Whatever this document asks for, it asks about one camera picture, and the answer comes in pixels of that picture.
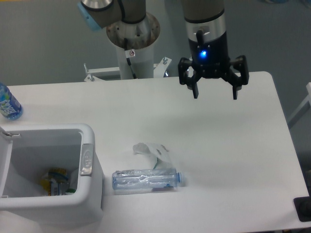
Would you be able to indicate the black clamp at table edge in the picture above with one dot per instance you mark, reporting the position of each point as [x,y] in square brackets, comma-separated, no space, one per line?
[303,208]

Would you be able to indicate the white metal frame right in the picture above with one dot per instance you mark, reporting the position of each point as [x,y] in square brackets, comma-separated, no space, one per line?
[301,109]

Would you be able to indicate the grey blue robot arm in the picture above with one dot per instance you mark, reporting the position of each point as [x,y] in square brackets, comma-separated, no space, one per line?
[129,22]

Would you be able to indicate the white plastic trash can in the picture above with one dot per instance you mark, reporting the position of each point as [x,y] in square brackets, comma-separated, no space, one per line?
[27,152]

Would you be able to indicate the clear crushed plastic bottle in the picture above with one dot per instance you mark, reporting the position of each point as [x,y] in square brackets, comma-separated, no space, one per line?
[134,181]

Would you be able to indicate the yellow snack wrapper trash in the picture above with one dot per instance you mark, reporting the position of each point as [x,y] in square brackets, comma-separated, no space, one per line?
[56,182]

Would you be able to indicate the blue labelled water bottle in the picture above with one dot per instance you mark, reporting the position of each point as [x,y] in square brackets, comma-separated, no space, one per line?
[10,107]

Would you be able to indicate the white plastic wrapper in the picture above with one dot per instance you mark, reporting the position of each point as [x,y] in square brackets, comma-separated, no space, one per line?
[158,154]

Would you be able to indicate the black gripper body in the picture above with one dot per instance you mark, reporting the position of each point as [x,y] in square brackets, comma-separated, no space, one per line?
[209,59]

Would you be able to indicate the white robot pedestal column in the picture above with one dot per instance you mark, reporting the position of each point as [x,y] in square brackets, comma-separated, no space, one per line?
[136,63]

